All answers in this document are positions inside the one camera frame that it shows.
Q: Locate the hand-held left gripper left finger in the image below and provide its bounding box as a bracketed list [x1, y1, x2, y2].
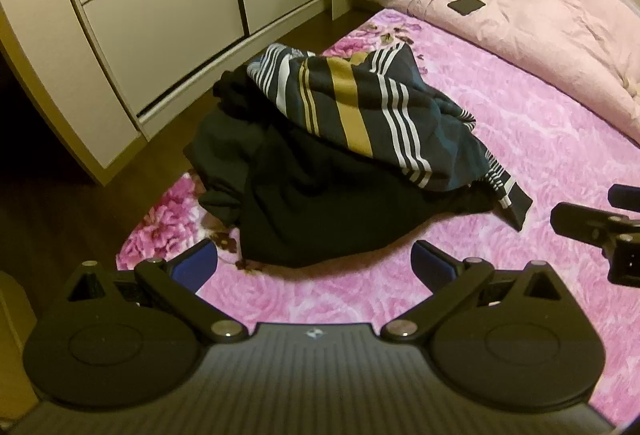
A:
[60, 237, 248, 344]

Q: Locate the pink floral blanket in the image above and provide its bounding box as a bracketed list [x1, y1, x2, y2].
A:
[115, 8, 640, 421]

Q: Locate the pale pink quilt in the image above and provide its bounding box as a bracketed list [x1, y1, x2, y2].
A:
[372, 0, 640, 144]

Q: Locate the striped dark garment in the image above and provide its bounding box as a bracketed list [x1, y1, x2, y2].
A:
[247, 42, 534, 231]

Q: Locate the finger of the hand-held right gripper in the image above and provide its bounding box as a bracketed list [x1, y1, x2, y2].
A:
[607, 184, 640, 212]
[550, 202, 640, 249]

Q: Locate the cream wardrobe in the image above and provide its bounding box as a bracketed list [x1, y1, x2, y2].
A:
[0, 0, 334, 187]

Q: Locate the black smartphone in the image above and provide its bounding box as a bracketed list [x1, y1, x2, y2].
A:
[446, 0, 487, 16]

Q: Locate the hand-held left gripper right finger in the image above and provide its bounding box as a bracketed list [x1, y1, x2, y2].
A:
[381, 239, 569, 342]

